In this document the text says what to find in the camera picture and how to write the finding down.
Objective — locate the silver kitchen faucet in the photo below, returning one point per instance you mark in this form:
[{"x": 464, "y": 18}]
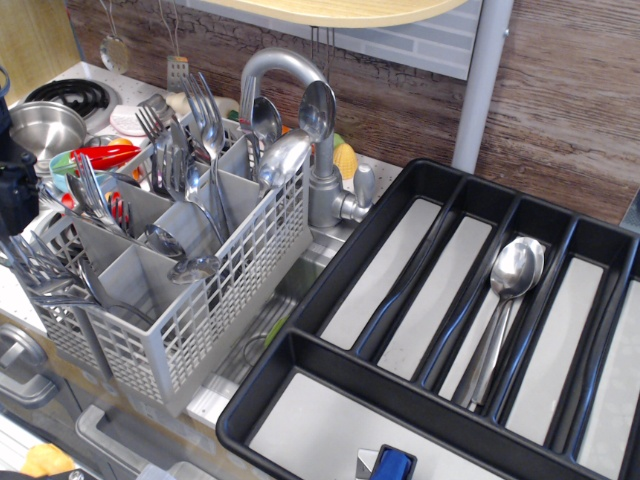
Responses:
[{"x": 330, "y": 203}]

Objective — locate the teal toy bowl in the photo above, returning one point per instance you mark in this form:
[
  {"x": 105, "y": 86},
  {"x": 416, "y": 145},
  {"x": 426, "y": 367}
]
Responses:
[{"x": 61, "y": 165}]

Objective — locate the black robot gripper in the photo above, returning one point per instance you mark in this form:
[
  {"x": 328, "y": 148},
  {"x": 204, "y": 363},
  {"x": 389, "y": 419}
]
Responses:
[{"x": 19, "y": 194}]

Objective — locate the yellow toy bottom left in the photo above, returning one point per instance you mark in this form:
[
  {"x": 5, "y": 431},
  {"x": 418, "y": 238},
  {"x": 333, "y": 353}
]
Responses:
[{"x": 46, "y": 459}]

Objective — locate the light wooden shelf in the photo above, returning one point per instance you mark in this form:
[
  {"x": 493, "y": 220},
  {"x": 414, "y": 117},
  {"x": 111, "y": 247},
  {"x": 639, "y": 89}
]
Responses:
[{"x": 344, "y": 13}]

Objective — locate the fork in back compartment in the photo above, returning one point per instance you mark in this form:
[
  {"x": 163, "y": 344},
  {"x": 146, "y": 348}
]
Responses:
[{"x": 246, "y": 123}]

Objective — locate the black cutlery tray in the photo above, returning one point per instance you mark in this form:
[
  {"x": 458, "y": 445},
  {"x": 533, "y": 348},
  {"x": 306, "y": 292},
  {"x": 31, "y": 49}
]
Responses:
[{"x": 374, "y": 353}]

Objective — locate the hanging small grater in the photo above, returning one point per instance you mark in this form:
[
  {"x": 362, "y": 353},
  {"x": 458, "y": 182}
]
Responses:
[{"x": 177, "y": 64}]

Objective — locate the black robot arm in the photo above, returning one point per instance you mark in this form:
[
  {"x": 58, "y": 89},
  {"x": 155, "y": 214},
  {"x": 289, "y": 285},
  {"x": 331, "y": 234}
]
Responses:
[{"x": 10, "y": 150}]

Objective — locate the forks bundle left end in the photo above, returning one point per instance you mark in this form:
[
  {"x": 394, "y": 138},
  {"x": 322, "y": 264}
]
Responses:
[{"x": 77, "y": 292}]

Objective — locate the hanging metal strainer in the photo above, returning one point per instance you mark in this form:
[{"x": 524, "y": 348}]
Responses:
[{"x": 113, "y": 50}]

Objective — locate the grey plastic cutlery basket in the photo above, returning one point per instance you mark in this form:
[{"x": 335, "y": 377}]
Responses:
[{"x": 191, "y": 328}]

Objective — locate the forks in middle compartment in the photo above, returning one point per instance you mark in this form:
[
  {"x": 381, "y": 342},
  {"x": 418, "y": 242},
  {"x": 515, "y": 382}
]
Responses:
[{"x": 85, "y": 189}]

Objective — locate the big steel spoon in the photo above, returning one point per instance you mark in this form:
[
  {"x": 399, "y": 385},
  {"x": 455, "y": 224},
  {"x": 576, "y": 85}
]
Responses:
[{"x": 36, "y": 272}]

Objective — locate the blue object at tray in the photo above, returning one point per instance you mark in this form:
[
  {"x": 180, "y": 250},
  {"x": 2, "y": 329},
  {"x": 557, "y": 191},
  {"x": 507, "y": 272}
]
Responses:
[{"x": 393, "y": 464}]

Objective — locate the small spoon front compartment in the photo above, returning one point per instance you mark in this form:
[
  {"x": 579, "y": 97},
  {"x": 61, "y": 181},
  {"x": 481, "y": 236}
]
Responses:
[{"x": 163, "y": 242}]

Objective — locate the black stove burner coil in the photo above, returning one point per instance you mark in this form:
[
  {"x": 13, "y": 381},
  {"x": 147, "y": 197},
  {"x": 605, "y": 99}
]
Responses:
[{"x": 85, "y": 97}]

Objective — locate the top spoon in tray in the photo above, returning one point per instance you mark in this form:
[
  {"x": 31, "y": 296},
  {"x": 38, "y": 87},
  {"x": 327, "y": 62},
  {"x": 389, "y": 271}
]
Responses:
[{"x": 512, "y": 276}]

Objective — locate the small spoon over rim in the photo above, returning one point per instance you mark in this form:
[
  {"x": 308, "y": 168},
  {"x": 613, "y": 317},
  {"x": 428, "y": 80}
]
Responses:
[{"x": 192, "y": 270}]

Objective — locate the stainless steel pot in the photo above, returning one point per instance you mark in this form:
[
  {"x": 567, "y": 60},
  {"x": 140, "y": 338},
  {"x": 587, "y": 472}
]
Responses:
[{"x": 46, "y": 128}]

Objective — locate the spoon in back compartment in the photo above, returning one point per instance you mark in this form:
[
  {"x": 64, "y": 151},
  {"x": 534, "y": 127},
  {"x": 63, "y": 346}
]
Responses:
[{"x": 266, "y": 123}]

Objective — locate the yellow toy corn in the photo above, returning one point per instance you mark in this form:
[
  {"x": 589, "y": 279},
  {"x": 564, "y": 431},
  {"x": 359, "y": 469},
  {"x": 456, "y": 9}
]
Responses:
[{"x": 345, "y": 159}]

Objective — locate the pink white scrub pad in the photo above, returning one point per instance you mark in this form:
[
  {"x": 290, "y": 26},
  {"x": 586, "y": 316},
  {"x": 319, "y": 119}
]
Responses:
[{"x": 123, "y": 120}]

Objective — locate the large spoon by faucet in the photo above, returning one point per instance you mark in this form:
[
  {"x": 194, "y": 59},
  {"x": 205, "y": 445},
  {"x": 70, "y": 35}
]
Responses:
[{"x": 317, "y": 111}]

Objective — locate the large spoon bowl leaning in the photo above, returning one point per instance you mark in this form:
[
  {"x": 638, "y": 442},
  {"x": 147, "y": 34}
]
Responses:
[{"x": 283, "y": 159}]

